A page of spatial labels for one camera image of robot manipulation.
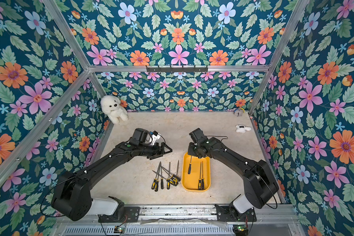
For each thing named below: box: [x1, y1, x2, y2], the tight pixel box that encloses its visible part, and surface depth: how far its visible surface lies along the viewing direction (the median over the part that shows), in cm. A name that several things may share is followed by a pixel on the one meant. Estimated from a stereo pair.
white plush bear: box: [100, 94, 129, 125], surface depth 106 cm
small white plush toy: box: [235, 124, 252, 134], surface depth 107 cm
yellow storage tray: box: [181, 151, 211, 192], surface depth 86 cm
